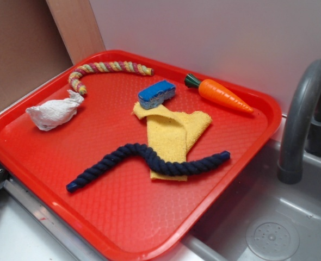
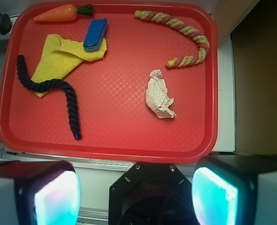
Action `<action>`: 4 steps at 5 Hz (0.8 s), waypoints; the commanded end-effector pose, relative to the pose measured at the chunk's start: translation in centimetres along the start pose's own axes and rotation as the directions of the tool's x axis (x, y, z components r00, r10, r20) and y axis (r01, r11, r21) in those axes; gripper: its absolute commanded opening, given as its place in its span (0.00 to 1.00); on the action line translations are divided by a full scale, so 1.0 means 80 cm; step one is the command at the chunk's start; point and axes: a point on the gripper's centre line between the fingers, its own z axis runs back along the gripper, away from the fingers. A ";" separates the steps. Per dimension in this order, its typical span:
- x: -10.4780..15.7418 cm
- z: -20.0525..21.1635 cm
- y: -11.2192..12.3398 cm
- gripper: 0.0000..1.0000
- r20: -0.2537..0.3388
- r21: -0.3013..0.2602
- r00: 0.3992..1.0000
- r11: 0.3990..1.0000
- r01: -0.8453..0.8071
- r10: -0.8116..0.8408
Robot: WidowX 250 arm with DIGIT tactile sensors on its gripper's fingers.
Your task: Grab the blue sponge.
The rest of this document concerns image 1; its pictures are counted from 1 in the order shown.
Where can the blue sponge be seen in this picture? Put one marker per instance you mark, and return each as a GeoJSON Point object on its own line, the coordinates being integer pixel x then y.
{"type": "Point", "coordinates": [156, 94]}

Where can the grey toy sink basin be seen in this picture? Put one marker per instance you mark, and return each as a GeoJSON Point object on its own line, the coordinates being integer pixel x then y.
{"type": "Point", "coordinates": [259, 218]}

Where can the red plastic tray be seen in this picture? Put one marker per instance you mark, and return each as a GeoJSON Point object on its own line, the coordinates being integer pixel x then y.
{"type": "Point", "coordinates": [124, 214]}

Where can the crumpled white paper towel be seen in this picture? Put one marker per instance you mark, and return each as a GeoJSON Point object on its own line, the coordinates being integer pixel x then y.
{"type": "Point", "coordinates": [54, 113]}

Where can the wooden board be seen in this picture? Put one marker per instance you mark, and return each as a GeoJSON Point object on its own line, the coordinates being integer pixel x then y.
{"type": "Point", "coordinates": [78, 28]}

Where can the grey plastic faucet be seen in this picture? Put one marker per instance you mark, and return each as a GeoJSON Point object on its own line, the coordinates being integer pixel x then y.
{"type": "Point", "coordinates": [302, 131]}

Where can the orange plastic toy carrot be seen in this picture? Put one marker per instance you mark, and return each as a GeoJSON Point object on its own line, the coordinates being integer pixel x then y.
{"type": "Point", "coordinates": [217, 93]}

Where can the yellow cloth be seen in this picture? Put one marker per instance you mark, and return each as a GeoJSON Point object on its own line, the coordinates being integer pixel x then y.
{"type": "Point", "coordinates": [172, 134]}

